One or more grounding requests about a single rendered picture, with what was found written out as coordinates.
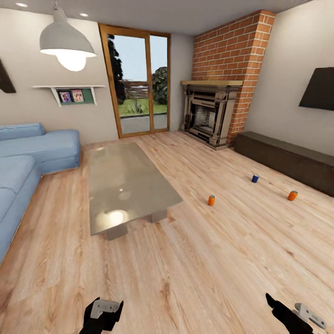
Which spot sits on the door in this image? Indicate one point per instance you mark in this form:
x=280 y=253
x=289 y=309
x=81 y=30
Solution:
x=138 y=68

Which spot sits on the coffee table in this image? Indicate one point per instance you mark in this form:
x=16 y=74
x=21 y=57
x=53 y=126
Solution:
x=125 y=185

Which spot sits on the picture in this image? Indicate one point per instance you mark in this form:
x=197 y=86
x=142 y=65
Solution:
x=65 y=96
x=77 y=95

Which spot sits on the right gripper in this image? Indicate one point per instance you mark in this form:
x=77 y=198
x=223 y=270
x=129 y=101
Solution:
x=286 y=316

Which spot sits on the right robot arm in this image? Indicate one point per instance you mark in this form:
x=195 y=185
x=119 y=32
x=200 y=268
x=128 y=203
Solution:
x=296 y=322

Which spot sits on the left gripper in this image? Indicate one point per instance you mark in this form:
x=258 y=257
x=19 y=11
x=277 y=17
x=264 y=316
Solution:
x=106 y=320

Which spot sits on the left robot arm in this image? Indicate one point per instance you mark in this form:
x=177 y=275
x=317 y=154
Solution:
x=101 y=315

